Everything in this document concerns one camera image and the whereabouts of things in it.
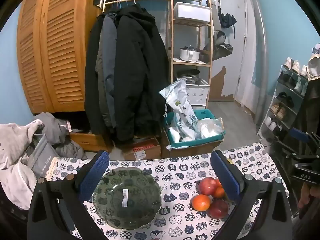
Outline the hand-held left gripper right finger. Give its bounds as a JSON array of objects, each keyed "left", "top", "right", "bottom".
[{"left": 210, "top": 150, "right": 293, "bottom": 240}]

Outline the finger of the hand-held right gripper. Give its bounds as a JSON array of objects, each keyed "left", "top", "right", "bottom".
[
  {"left": 291, "top": 127, "right": 320, "bottom": 150},
  {"left": 274, "top": 140, "right": 313, "bottom": 167}
]

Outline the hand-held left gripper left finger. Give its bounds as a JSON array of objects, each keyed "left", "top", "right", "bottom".
[{"left": 27, "top": 150, "right": 110, "bottom": 240}]

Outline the light red apple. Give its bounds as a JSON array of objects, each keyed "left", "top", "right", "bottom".
[{"left": 198, "top": 177, "right": 218, "bottom": 196}]

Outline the dark red apple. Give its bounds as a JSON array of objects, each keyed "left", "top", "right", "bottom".
[{"left": 208, "top": 199, "right": 229, "bottom": 219}]

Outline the green glass plate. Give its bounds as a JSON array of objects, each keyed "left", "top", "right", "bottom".
[{"left": 92, "top": 167, "right": 162, "bottom": 230}]

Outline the person's right hand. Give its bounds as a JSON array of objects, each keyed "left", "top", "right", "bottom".
[{"left": 297, "top": 182, "right": 317, "bottom": 209}]

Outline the wooden drawer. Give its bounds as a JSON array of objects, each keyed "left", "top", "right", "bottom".
[{"left": 69, "top": 130, "right": 113, "bottom": 153}]

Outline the large cardboard box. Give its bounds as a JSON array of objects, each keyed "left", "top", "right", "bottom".
[{"left": 161, "top": 127, "right": 223, "bottom": 158}]

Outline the teal plastic crate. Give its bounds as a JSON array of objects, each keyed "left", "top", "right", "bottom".
[{"left": 165, "top": 109, "right": 225, "bottom": 148}]

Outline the grey shoe rack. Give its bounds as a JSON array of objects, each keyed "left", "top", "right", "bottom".
[{"left": 256, "top": 65, "right": 309, "bottom": 145}]

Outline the cat print tablecloth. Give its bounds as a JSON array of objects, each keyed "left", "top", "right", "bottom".
[{"left": 46, "top": 142, "right": 290, "bottom": 240}]

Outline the clear plastic bag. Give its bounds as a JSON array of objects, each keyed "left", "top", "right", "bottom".
[{"left": 196, "top": 117, "right": 224, "bottom": 139}]

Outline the cardboard box with red contents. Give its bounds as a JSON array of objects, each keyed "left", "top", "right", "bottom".
[{"left": 121, "top": 136, "right": 162, "bottom": 161}]

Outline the grey fabric storage bag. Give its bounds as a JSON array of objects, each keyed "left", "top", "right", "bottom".
[{"left": 21, "top": 134, "right": 60, "bottom": 180}]

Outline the grey clothes pile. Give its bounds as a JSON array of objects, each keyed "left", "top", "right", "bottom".
[{"left": 34, "top": 112, "right": 87, "bottom": 159}]

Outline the group of shoes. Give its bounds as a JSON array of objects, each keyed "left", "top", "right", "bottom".
[{"left": 265, "top": 57, "right": 308, "bottom": 140}]

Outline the white lace cloth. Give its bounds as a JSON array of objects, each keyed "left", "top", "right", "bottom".
[{"left": 307, "top": 44, "right": 320, "bottom": 80}]

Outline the dark olive-lined coat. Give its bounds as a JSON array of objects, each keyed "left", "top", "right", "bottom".
[{"left": 84, "top": 12, "right": 105, "bottom": 135}]

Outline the light grey hoodie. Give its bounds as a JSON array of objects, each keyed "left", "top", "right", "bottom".
[{"left": 0, "top": 119, "right": 45, "bottom": 210}]

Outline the printed white plastic bag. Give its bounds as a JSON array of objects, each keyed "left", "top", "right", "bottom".
[{"left": 159, "top": 78, "right": 200, "bottom": 140}]

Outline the grey pipe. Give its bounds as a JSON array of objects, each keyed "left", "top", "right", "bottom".
[{"left": 250, "top": 0, "right": 269, "bottom": 125}]

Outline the dark cloth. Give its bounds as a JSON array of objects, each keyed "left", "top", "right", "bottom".
[{"left": 0, "top": 187, "right": 29, "bottom": 240}]

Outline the large black coat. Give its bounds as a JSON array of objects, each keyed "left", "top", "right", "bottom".
[{"left": 114, "top": 4, "right": 170, "bottom": 143}]

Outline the white door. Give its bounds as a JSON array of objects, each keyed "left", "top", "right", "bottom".
[{"left": 214, "top": 0, "right": 248, "bottom": 103}]

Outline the steel basin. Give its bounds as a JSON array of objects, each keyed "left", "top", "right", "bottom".
[{"left": 177, "top": 69, "right": 201, "bottom": 84}]

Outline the grey jacket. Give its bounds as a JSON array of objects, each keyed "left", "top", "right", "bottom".
[{"left": 96, "top": 12, "right": 118, "bottom": 128}]

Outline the dark hanging bag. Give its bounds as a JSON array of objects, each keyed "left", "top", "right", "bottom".
[{"left": 200, "top": 42, "right": 233, "bottom": 64}]

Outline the wooden louvered wardrobe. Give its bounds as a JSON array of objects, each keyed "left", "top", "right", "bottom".
[{"left": 16, "top": 0, "right": 103, "bottom": 113}]

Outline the grey cap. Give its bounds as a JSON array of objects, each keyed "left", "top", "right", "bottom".
[{"left": 214, "top": 30, "right": 227, "bottom": 46}]

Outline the white cooking pot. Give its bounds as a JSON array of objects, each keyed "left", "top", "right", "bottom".
[{"left": 179, "top": 45, "right": 201, "bottom": 62}]

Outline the black umbrella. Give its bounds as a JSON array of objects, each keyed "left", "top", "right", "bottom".
[{"left": 217, "top": 5, "right": 237, "bottom": 29}]

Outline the wooden shelf rack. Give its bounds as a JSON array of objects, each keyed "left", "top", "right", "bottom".
[{"left": 170, "top": 0, "right": 214, "bottom": 105}]

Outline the white storage box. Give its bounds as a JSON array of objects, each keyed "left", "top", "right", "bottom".
[{"left": 174, "top": 2, "right": 211, "bottom": 22}]

